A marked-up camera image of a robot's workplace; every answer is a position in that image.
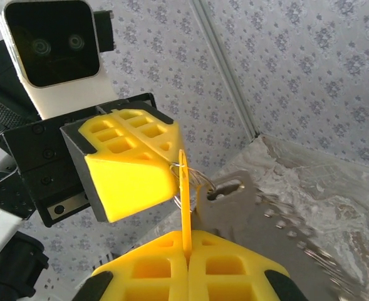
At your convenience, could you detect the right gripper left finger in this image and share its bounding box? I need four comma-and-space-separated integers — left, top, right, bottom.
74, 231, 190, 301

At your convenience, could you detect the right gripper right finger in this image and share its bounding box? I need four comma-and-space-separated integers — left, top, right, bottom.
187, 230, 309, 301

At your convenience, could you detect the yellow-headed key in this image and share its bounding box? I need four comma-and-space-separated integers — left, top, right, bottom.
177, 149, 194, 261

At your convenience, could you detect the silver keyring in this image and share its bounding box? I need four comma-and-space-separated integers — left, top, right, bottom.
170, 161, 218, 209

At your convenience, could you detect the aluminium corner post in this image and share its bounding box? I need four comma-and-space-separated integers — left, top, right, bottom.
192, 0, 262, 140

